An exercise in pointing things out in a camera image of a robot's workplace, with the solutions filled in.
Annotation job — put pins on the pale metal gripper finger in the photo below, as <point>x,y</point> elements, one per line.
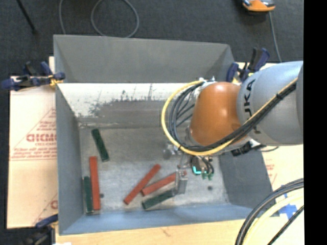
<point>183,184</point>
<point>176,185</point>

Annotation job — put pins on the red-brown flat block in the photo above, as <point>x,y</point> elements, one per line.
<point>158,184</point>
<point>142,184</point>
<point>94,185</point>

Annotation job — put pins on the dark green flat block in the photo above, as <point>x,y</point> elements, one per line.
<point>87,195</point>
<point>157,200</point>
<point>100,145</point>

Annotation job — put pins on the grey metal bin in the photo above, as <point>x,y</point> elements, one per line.
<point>143,60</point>

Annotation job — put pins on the brown cardboard board, red print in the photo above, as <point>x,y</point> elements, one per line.
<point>30,167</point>

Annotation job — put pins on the black cylinder on white bracket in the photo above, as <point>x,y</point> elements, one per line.
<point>240,150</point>

